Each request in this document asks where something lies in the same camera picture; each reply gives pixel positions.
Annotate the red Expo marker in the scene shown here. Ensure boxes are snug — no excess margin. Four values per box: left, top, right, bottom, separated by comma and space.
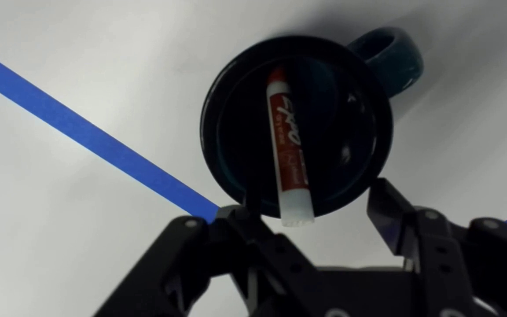
266, 67, 316, 227

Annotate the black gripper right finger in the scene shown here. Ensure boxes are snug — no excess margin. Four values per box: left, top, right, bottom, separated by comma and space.
367, 177, 507, 317

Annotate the long blue tape strip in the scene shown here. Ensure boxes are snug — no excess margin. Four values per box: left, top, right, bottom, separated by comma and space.
0, 61, 219, 220

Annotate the dark teal mug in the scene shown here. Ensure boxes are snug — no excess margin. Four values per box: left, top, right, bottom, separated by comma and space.
200, 26, 423, 216

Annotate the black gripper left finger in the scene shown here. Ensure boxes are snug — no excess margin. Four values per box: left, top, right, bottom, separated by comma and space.
94, 190, 324, 317

